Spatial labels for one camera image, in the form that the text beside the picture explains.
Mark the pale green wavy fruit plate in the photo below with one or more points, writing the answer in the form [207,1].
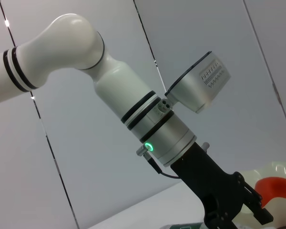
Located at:
[283,214]

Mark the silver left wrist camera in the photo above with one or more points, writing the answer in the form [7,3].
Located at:
[197,88]

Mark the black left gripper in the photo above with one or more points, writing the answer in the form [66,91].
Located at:
[209,181]

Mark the clear green-label water bottle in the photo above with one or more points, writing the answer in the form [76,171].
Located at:
[186,226]

